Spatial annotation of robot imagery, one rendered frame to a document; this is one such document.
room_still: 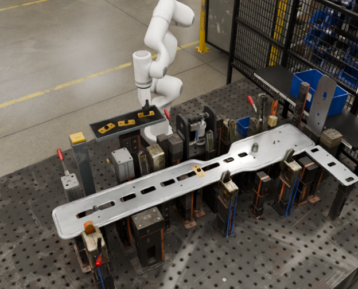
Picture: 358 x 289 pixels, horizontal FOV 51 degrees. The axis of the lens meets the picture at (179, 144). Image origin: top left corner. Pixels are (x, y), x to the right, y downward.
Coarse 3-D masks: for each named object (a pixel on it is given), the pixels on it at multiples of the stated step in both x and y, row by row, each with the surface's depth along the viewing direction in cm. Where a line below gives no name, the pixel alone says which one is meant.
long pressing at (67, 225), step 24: (240, 144) 201; (264, 144) 201; (288, 144) 201; (312, 144) 201; (168, 168) 187; (216, 168) 187; (240, 168) 187; (120, 192) 175; (168, 192) 175; (72, 216) 164; (96, 216) 164; (120, 216) 165
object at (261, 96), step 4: (260, 96) 198; (264, 96) 197; (260, 100) 200; (264, 100) 197; (260, 104) 202; (260, 108) 204; (256, 112) 205; (260, 112) 205; (256, 116) 206; (260, 116) 208
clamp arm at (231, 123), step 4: (228, 120) 201; (232, 120) 200; (228, 124) 201; (232, 124) 200; (232, 128) 202; (232, 132) 203; (228, 136) 205; (232, 136) 204; (228, 140) 206; (232, 140) 205
